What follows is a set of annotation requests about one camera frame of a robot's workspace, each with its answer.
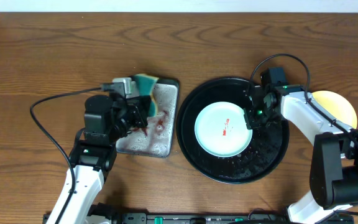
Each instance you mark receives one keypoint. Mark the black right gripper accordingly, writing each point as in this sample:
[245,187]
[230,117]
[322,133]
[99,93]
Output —
[252,122]

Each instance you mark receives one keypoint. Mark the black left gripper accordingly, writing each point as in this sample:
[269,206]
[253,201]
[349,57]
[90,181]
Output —
[137,107]

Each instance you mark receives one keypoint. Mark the green yellow sponge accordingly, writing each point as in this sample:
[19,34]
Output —
[145,84]

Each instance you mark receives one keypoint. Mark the mint green plate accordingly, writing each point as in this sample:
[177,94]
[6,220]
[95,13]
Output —
[221,129]

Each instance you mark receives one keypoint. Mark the yellow plate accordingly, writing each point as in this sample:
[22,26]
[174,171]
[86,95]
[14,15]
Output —
[337,105]

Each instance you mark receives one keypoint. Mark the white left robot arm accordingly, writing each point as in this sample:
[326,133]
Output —
[107,119]

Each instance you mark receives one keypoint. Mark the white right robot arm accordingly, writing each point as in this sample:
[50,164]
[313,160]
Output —
[334,165]

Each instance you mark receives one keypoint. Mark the black rectangular soapy water tray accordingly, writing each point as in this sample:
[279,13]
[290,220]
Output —
[155,140]

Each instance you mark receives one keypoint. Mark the round black tray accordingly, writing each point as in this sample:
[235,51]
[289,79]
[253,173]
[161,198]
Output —
[264,153]

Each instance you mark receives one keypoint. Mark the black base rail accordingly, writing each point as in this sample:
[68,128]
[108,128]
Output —
[102,213]

